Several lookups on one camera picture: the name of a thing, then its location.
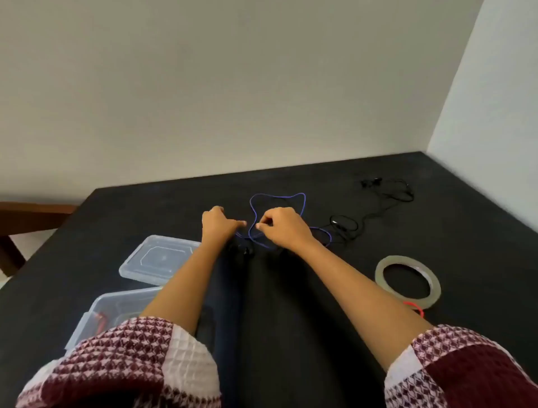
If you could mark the person's right forearm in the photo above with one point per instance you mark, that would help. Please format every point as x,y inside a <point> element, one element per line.
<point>361,302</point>

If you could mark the maroon white patterned left sleeve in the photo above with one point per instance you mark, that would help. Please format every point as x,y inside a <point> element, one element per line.
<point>126,357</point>

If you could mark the clear tape roll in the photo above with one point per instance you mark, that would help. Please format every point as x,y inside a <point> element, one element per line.
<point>405,259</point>

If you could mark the clear plastic box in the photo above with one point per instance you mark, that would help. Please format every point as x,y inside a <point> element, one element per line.
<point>113,302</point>

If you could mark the maroon white patterned right sleeve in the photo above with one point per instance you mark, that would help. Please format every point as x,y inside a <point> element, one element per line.
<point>462,370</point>

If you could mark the person's right hand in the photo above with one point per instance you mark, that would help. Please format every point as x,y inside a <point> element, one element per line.
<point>286,229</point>

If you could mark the maroon white patterned sleeve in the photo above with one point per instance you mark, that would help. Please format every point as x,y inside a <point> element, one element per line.
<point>126,357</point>
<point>462,370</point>

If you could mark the clear plastic lid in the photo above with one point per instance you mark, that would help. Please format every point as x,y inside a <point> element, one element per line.
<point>155,260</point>

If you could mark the brown wooden furniture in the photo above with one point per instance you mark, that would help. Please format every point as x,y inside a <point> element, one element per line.
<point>25,218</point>

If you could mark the person's left hand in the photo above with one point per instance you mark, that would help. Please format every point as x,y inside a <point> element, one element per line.
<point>216,227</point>

